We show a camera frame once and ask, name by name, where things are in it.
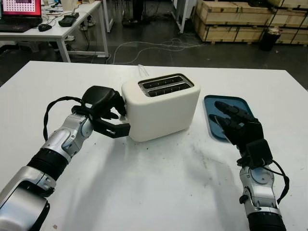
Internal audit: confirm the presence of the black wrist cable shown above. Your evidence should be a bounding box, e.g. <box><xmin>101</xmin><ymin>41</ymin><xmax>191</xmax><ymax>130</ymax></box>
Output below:
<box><xmin>264</xmin><ymin>160</ymin><xmax>290</xmax><ymax>205</ymax></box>
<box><xmin>42</xmin><ymin>96</ymin><xmax>85</xmax><ymax>142</ymax></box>

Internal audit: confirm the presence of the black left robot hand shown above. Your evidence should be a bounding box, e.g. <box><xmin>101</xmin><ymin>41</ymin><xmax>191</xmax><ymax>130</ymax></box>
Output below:
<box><xmin>81</xmin><ymin>85</ymin><xmax>127</xmax><ymax>121</ymax></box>

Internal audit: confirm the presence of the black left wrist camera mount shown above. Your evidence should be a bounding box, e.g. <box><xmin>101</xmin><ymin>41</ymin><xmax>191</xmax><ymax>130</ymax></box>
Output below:
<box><xmin>72</xmin><ymin>105</ymin><xmax>131</xmax><ymax>140</ymax></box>

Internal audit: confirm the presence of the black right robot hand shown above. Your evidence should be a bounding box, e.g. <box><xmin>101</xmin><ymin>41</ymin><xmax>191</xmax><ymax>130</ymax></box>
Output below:
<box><xmin>208</xmin><ymin>101</ymin><xmax>263</xmax><ymax>147</ymax></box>

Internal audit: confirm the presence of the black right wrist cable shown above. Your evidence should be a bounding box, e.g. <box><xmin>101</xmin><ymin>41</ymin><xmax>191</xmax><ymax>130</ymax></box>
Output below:
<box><xmin>264</xmin><ymin>160</ymin><xmax>290</xmax><ymax>205</ymax></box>

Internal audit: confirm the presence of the black laptop with red screen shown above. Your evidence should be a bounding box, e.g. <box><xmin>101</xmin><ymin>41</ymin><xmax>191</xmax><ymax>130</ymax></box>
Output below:
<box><xmin>0</xmin><ymin>0</ymin><xmax>43</xmax><ymax>33</ymax></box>

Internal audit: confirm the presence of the black handheld controller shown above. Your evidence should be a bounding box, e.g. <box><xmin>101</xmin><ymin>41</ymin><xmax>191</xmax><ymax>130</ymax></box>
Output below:
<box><xmin>58</xmin><ymin>12</ymin><xmax>79</xmax><ymax>27</ymax></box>

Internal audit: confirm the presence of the blue plastic tray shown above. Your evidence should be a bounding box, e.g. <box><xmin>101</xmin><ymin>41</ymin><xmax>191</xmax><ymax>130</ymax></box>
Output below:
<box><xmin>204</xmin><ymin>94</ymin><xmax>258</xmax><ymax>141</ymax></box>

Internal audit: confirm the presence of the black waste bin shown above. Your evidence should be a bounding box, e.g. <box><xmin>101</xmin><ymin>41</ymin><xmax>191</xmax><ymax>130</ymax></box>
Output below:
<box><xmin>259</xmin><ymin>26</ymin><xmax>282</xmax><ymax>51</ymax></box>

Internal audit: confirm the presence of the white office desk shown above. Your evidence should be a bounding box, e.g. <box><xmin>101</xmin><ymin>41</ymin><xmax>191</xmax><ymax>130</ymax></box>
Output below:
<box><xmin>0</xmin><ymin>0</ymin><xmax>109</xmax><ymax>63</ymax></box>

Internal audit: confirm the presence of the white desk frame leg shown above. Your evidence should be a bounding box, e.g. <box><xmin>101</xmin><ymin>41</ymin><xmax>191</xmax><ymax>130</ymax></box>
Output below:
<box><xmin>102</xmin><ymin>0</ymin><xmax>115</xmax><ymax>33</ymax></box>
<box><xmin>172</xmin><ymin>0</ymin><xmax>187</xmax><ymax>34</ymax></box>

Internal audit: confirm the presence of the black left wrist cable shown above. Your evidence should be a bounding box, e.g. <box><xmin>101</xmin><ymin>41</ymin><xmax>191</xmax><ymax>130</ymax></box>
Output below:
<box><xmin>42</xmin><ymin>96</ymin><xmax>85</xmax><ymax>142</ymax></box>

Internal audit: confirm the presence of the white toaster power cord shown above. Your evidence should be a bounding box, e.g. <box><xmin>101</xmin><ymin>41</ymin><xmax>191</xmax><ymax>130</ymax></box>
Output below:
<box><xmin>137</xmin><ymin>64</ymin><xmax>150</xmax><ymax>78</ymax></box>

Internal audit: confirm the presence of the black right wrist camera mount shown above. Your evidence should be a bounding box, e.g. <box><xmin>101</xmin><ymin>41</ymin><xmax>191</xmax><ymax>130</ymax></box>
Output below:
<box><xmin>237</xmin><ymin>139</ymin><xmax>274</xmax><ymax>168</ymax></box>

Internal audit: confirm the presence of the cream white two-slot toaster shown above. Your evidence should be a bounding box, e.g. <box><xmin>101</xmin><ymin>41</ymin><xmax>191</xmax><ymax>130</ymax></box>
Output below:
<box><xmin>119</xmin><ymin>73</ymin><xmax>202</xmax><ymax>142</ymax></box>

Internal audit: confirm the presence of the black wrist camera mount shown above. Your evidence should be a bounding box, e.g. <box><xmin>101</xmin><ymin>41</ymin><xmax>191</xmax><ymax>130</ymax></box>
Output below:
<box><xmin>237</xmin><ymin>139</ymin><xmax>274</xmax><ymax>168</ymax></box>
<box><xmin>72</xmin><ymin>105</ymin><xmax>131</xmax><ymax>140</ymax></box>

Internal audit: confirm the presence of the white cable on floor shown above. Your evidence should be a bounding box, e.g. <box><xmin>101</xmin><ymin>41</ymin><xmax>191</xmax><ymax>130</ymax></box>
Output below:
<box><xmin>112</xmin><ymin>37</ymin><xmax>207</xmax><ymax>65</ymax></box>

